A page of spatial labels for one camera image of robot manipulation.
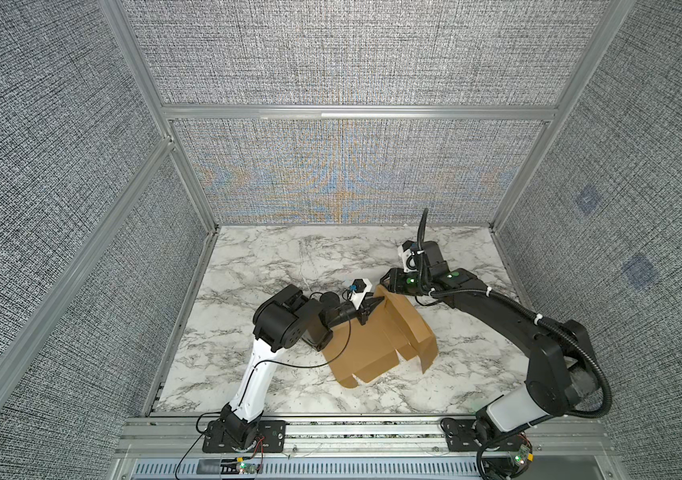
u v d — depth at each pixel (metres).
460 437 0.72
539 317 0.47
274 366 0.58
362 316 0.85
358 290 0.82
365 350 0.88
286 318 0.59
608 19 0.70
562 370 0.43
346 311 0.84
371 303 0.87
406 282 0.75
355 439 0.75
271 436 0.73
